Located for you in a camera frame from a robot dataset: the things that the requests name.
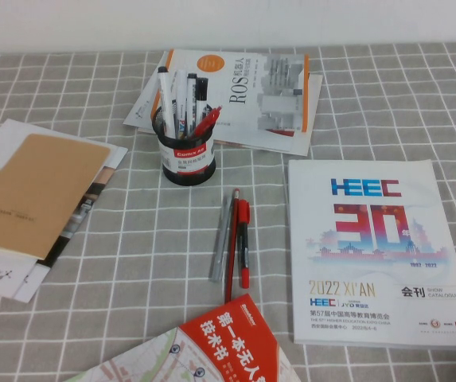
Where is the dark red pencil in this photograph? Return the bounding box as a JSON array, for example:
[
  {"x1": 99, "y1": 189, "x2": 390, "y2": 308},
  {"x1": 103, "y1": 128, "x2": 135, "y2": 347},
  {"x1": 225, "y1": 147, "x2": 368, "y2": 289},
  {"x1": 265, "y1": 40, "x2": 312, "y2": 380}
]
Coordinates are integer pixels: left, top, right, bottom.
[{"x1": 224, "y1": 188, "x2": 240, "y2": 306}]

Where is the red and black marker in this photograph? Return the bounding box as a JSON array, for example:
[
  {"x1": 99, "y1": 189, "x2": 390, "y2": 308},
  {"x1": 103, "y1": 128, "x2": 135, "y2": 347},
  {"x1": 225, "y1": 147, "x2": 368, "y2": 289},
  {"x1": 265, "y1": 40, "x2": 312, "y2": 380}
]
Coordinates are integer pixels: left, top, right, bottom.
[{"x1": 236, "y1": 199, "x2": 251, "y2": 290}]

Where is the grey pen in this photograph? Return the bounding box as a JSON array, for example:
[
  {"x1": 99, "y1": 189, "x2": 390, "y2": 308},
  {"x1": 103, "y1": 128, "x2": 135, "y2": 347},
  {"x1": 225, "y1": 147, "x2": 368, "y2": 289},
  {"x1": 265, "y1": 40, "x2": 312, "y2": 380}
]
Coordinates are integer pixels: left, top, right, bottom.
[{"x1": 209, "y1": 195, "x2": 228, "y2": 283}]

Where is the white brochure with photos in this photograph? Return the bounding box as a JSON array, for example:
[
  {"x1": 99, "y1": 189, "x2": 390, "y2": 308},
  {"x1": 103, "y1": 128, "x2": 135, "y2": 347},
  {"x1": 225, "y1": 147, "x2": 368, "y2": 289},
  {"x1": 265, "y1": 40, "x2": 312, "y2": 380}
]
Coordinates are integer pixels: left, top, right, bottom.
[{"x1": 0, "y1": 118, "x2": 129, "y2": 267}]

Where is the red book with map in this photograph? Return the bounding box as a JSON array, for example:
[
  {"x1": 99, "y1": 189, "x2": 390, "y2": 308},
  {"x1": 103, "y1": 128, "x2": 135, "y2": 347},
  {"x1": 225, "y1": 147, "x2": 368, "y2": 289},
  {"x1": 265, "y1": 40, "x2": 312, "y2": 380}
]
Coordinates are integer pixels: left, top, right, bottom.
[{"x1": 64, "y1": 293, "x2": 302, "y2": 382}]

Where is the grey checked tablecloth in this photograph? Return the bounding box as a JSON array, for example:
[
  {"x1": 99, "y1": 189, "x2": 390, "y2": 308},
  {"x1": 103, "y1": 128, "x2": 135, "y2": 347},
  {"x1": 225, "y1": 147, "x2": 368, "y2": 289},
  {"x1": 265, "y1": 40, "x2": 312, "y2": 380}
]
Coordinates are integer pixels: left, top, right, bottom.
[{"x1": 0, "y1": 41, "x2": 456, "y2": 382}]

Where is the white leaflet with logo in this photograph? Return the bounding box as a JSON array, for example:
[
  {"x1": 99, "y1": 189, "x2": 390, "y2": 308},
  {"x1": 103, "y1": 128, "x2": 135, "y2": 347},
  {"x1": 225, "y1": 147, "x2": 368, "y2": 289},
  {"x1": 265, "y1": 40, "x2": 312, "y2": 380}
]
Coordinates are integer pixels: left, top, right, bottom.
[{"x1": 123, "y1": 51, "x2": 173, "y2": 131}]

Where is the white HEEC show catalogue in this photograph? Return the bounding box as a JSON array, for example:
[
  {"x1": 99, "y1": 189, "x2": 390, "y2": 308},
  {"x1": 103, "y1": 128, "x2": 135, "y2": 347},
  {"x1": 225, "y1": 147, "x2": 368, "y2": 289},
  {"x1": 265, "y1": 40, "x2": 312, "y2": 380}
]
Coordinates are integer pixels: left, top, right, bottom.
[{"x1": 287, "y1": 159, "x2": 456, "y2": 352}]

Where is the white magazine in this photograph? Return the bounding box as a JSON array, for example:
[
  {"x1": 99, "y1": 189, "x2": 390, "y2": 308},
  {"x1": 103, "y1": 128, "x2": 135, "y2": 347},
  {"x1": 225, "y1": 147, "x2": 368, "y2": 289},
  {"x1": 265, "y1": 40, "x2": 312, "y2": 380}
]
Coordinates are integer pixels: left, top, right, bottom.
[{"x1": 138, "y1": 72, "x2": 324, "y2": 158}]

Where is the red pen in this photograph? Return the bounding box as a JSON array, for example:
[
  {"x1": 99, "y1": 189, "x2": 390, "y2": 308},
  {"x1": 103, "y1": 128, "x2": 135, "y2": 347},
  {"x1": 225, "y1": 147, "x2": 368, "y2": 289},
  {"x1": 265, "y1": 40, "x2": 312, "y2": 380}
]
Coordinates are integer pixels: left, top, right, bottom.
[{"x1": 189, "y1": 105, "x2": 224, "y2": 138}]

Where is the black mesh pen holder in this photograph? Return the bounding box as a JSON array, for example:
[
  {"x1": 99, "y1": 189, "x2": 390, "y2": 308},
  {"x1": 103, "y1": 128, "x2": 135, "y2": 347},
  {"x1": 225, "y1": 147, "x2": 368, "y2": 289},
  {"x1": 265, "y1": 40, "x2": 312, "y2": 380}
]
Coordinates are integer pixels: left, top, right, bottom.
[{"x1": 151, "y1": 99, "x2": 217, "y2": 187}]

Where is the white orange ROS book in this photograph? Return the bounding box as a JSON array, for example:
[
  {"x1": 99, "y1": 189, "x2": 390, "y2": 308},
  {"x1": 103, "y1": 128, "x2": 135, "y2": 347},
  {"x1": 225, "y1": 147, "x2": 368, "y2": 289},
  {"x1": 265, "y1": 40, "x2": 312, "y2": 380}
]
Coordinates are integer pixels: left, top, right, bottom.
[{"x1": 154, "y1": 49, "x2": 310, "y2": 134}]

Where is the brown kraft notebook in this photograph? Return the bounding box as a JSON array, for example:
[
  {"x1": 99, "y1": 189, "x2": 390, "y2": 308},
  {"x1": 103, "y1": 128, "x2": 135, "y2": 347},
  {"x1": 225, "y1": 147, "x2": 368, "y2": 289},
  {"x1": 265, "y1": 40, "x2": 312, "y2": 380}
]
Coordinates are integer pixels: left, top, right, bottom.
[{"x1": 0, "y1": 133, "x2": 112, "y2": 262}]

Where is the slim white marker black cap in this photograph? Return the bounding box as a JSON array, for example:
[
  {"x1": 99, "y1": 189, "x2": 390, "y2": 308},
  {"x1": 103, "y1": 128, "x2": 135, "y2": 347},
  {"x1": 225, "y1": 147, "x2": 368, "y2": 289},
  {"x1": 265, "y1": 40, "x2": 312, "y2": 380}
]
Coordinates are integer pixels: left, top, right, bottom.
[{"x1": 195, "y1": 76, "x2": 209, "y2": 124}]

